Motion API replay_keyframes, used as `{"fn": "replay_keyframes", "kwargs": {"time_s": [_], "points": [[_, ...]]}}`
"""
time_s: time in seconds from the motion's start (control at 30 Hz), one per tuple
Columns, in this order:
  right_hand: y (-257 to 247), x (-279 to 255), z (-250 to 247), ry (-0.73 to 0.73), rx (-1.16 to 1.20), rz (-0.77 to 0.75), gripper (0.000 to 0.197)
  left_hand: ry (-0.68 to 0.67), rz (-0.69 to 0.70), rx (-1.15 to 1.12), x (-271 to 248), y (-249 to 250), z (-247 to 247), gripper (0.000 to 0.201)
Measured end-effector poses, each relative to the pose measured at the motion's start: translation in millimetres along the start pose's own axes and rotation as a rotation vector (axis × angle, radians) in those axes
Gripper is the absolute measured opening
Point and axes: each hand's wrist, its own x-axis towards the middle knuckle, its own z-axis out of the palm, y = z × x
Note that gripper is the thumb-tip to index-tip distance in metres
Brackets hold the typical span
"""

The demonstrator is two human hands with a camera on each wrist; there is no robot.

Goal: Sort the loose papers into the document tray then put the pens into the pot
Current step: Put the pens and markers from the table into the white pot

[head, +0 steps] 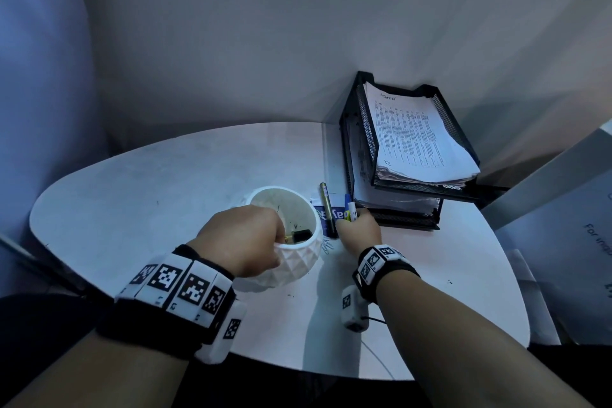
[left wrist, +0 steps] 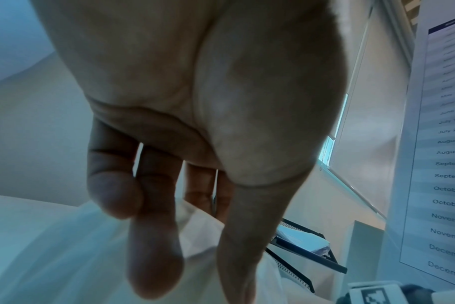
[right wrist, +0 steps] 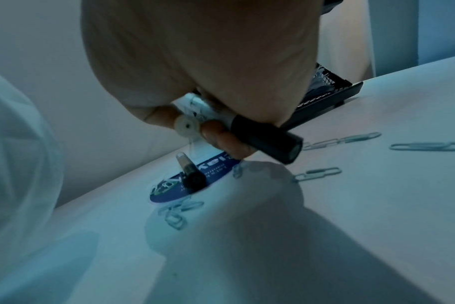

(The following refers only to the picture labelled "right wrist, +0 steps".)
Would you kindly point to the person's right hand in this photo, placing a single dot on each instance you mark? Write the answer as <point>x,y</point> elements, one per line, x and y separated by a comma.
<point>197,50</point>

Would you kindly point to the white pen black cap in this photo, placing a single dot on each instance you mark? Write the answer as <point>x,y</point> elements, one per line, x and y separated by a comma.
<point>272,141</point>

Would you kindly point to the silver paper clips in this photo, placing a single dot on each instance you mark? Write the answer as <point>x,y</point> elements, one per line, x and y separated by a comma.
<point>317,174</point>

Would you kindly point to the white faceted cup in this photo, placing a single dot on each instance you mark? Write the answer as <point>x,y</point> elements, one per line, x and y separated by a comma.
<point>13,163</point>

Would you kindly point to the black mesh paper tray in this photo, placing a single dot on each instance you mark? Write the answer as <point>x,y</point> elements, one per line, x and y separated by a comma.
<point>325,95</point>

